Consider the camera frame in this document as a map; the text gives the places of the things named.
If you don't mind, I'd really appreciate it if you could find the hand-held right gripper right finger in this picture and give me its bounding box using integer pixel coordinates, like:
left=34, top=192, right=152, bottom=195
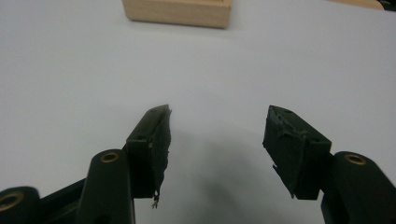
left=262, top=105, right=332, bottom=201

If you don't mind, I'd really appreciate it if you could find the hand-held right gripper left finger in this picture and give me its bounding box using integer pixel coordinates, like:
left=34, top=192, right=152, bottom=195
left=125, top=104, right=173, bottom=201

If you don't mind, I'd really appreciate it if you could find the small wooden box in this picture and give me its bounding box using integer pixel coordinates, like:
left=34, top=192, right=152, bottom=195
left=121, top=0, right=233, bottom=30

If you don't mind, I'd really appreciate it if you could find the white table mat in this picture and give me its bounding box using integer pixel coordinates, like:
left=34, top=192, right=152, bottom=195
left=0, top=0, right=396, bottom=224

